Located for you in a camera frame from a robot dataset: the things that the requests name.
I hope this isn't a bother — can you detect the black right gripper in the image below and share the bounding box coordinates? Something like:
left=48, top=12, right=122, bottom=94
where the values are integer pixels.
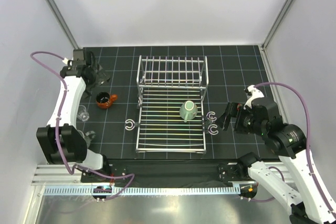
left=215, top=101, right=266, bottom=135

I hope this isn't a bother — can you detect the orange brown ceramic mug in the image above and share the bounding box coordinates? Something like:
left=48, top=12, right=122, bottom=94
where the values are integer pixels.
left=96, top=92, right=118, bottom=109

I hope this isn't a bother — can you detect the mint green ceramic mug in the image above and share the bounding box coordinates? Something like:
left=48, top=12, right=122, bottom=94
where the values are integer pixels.
left=179, top=100, right=197, bottom=123

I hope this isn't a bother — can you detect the clear glass mug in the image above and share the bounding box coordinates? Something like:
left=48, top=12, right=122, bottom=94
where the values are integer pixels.
left=78, top=130, right=96, bottom=148

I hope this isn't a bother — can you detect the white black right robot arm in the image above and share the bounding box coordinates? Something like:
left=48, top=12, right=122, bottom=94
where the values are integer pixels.
left=215, top=98, right=335, bottom=223

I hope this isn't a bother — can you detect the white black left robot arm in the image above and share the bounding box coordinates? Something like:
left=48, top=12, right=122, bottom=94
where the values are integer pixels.
left=30, top=49, right=111, bottom=183

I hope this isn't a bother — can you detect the small clear shot glass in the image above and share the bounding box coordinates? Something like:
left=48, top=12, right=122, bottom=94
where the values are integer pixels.
left=77, top=105, right=90, bottom=122

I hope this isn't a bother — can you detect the black grid table mat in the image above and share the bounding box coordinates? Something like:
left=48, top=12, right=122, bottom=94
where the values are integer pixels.
left=77, top=45, right=268, bottom=159

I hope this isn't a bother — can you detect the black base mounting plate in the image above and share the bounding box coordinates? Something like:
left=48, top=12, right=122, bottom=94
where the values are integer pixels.
left=80, top=158, right=266, bottom=186

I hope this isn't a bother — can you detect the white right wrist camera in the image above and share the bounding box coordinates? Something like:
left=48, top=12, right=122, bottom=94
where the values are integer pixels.
left=244, top=85, right=265, bottom=110

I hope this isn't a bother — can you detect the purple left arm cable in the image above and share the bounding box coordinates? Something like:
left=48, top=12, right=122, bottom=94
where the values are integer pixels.
left=29, top=51, right=135, bottom=200

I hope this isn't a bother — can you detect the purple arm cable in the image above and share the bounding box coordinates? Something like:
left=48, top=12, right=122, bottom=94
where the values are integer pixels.
left=254, top=81, right=334, bottom=214
left=29, top=51, right=135, bottom=200

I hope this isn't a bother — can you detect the chrome wire dish rack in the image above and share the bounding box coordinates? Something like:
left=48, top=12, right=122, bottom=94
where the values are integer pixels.
left=125, top=56, right=218, bottom=154

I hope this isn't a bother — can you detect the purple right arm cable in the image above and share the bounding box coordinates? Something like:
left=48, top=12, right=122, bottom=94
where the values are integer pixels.
left=254, top=81, right=334, bottom=214

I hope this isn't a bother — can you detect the perforated aluminium cable rail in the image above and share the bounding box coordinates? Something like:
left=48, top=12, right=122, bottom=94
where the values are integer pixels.
left=43, top=185, right=240, bottom=197

